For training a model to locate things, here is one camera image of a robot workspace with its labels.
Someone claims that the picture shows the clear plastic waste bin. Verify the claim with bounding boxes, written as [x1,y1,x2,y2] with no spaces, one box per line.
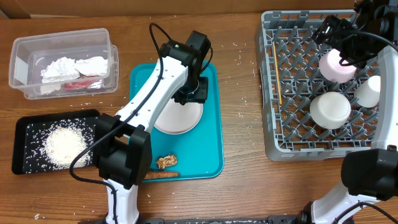
[9,28,119,100]

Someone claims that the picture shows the grey dishwasher rack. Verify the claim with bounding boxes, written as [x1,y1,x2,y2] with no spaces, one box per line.
[254,10,380,161]

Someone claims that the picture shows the wooden chopstick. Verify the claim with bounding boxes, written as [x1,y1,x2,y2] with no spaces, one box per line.
[272,42,282,106]

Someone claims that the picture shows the black rectangular tray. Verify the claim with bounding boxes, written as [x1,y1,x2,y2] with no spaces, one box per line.
[11,110,100,175]

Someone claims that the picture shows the orange carrot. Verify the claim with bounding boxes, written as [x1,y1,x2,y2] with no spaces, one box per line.
[144,171,180,180]

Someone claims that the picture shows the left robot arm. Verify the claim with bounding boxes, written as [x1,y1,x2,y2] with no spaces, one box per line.
[91,31,212,223]

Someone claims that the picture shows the large pink plate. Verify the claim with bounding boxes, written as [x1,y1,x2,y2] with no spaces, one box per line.
[154,99,203,134]

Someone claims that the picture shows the white paper cup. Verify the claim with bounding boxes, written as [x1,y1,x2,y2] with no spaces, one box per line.
[354,75,381,108]

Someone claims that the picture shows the teal plastic serving tray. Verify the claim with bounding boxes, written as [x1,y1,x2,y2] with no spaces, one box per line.
[129,60,225,183]

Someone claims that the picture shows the red snack wrapper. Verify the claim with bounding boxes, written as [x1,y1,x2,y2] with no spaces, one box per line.
[63,80,104,90]

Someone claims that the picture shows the pale green bowl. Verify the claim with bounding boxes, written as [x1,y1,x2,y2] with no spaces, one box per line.
[310,91,351,129]

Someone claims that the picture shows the white napkin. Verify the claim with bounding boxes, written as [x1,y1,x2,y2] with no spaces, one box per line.
[74,56,108,77]
[40,57,80,83]

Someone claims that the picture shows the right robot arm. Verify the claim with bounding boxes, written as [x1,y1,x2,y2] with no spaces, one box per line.
[289,0,397,223]

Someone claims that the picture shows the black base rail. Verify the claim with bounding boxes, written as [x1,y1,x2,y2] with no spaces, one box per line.
[137,215,296,224]

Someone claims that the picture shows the gold foil wrapper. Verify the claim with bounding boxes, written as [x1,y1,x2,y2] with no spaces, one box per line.
[155,154,178,170]

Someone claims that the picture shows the pile of white rice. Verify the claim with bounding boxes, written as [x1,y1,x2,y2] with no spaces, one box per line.
[40,126,93,170]

